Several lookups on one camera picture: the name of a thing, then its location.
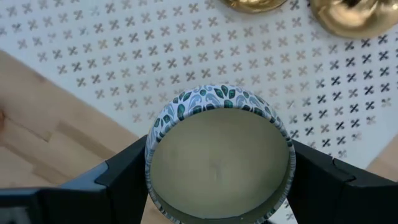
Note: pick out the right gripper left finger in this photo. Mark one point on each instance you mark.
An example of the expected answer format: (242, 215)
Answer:
(118, 193)

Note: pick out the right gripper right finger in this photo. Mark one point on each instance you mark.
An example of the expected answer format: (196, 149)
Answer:
(329, 196)

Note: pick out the blue green patterned candle tin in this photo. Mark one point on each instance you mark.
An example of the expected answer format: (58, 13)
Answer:
(217, 161)

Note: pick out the gold candlestick holder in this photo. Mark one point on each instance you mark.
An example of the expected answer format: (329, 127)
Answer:
(253, 4)
(351, 18)

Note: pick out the white perforated metal shelf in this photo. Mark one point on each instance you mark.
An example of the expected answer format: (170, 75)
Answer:
(217, 56)

